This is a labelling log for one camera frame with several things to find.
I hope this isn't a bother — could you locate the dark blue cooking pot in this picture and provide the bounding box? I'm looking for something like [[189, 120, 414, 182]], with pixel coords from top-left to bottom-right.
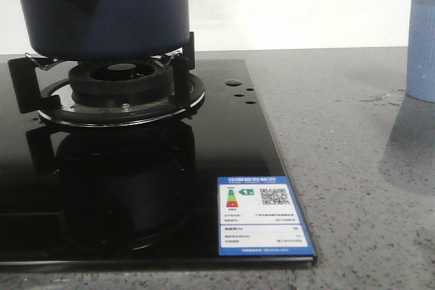
[[20, 0, 190, 60]]

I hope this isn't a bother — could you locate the light blue ribbed cup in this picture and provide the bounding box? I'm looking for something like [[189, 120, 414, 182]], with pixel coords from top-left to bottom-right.
[[406, 0, 434, 103]]

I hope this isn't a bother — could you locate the black metal pot support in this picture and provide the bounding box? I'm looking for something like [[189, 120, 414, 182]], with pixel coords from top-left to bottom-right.
[[7, 34, 205, 128]]

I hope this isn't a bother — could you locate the blue white energy label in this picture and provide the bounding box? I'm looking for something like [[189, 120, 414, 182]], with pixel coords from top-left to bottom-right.
[[217, 176, 315, 257]]

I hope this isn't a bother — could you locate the black gas burner head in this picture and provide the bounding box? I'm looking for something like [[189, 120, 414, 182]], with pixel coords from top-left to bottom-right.
[[69, 59, 173, 107]]

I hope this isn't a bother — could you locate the black glass gas stove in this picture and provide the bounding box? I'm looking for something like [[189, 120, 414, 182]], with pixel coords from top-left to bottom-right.
[[1, 60, 316, 272]]

